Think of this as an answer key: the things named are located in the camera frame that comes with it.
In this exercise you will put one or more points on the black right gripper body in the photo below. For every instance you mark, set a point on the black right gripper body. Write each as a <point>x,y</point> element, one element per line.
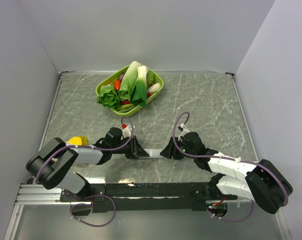
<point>183,145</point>

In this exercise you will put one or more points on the green lettuce toy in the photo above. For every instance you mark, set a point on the green lettuce toy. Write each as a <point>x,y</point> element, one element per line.
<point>108,97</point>

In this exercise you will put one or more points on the red chili pepper toy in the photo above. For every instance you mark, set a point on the red chili pepper toy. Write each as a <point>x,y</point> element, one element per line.
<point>125,102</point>

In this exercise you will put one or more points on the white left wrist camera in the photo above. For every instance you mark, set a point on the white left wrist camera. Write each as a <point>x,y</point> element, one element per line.
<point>127,130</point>

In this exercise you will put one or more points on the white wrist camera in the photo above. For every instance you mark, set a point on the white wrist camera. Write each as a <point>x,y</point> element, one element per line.
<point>127,130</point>
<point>183,131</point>

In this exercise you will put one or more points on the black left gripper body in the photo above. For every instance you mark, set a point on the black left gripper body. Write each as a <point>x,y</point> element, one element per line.
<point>128,150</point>

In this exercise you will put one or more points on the yellow napa cabbage toy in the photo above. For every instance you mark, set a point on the yellow napa cabbage toy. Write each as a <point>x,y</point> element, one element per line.
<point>78,140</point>

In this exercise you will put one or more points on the light green plastic basket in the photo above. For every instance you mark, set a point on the light green plastic basket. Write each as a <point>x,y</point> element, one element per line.
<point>152,78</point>

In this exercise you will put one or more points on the orange carrot toy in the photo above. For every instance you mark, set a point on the orange carrot toy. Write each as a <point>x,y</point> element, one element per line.
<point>117,84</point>

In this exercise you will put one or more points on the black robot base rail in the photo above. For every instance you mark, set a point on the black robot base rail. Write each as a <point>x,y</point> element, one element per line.
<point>148,196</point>

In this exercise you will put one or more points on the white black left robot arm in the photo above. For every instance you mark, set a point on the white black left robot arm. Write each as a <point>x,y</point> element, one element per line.
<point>51,165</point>

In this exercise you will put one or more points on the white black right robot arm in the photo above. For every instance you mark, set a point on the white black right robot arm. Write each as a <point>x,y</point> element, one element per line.
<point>260,182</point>

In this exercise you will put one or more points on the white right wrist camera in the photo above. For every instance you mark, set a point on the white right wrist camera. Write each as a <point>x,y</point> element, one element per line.
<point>183,131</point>

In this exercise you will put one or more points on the light green cabbage toy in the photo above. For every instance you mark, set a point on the light green cabbage toy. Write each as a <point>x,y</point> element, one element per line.
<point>128,81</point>

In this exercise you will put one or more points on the dark green bok choy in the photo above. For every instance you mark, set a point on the dark green bok choy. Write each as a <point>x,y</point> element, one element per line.
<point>139,93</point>

